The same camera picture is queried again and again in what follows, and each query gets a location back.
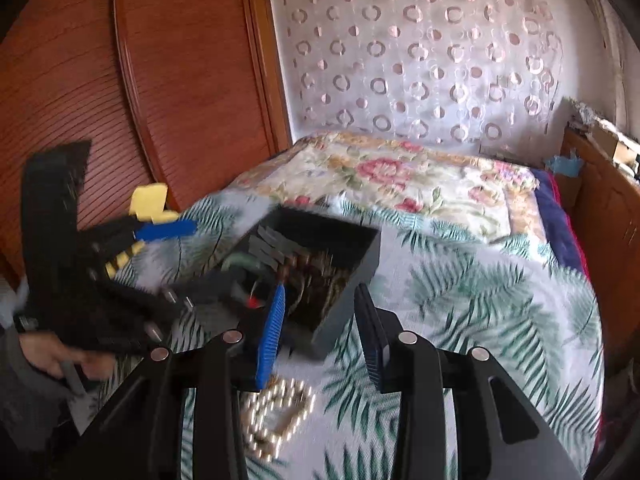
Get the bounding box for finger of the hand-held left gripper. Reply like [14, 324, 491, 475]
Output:
[165, 267, 266, 333]
[97, 217, 198, 257]

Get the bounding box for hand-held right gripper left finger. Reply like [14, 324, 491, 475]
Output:
[47, 282, 288, 480]

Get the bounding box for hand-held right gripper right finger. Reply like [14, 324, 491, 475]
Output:
[353, 283, 583, 480]

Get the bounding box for grey-green bangle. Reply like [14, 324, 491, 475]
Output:
[220, 252, 273, 311]

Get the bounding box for pearl bead necklace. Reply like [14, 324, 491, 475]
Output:
[240, 379, 317, 461]

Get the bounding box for pile of beaded jewelry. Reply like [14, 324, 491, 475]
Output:
[280, 252, 351, 326]

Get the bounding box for black square box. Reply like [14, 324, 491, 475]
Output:
[192, 205, 382, 361]

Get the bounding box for person's left hand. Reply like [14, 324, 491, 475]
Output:
[20, 332, 116, 396]

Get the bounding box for yellow plush toy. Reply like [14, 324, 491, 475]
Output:
[129, 184, 182, 226]

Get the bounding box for leaf print bedsheet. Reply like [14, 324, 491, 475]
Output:
[115, 192, 608, 480]

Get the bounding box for wooden slatted wardrobe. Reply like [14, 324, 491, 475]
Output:
[0, 0, 293, 281]

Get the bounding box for floral quilt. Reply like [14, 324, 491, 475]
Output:
[235, 130, 541, 241]

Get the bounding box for dark blue blanket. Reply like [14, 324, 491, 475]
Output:
[530, 167, 591, 281]

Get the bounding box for long wooden cabinet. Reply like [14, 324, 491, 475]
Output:
[560, 125, 640, 356]

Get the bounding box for light blue bag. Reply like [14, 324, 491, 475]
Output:
[544, 152, 585, 178]

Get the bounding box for blue white patterned cloth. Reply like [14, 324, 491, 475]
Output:
[567, 97, 608, 133]

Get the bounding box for open cardboard box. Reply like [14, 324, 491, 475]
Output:
[587, 120, 640, 166]

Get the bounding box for pale window curtain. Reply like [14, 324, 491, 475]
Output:
[582, 0, 633, 126]

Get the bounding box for circle pattern wall curtain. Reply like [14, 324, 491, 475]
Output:
[270, 0, 581, 161]

